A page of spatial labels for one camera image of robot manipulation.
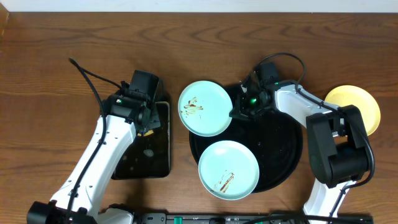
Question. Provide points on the light blue plate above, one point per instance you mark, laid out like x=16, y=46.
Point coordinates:
x=228, y=170
x=204, y=107

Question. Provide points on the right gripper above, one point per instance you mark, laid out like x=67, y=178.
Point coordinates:
x=240, y=112

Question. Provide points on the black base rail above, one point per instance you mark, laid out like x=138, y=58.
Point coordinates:
x=277, y=218

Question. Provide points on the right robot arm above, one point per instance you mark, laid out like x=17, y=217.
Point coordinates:
x=341, y=157

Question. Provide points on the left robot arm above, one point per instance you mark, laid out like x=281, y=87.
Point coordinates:
x=116, y=151

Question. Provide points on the black rectangular tray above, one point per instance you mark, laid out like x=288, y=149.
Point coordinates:
x=149, y=156

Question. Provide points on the black round tray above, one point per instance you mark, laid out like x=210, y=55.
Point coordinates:
x=275, y=139

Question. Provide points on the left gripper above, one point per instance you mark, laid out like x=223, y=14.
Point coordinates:
x=152, y=118

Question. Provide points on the green yellow sponge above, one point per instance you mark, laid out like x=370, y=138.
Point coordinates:
x=149, y=132

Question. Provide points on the yellow plate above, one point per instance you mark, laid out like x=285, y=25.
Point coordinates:
x=352, y=95

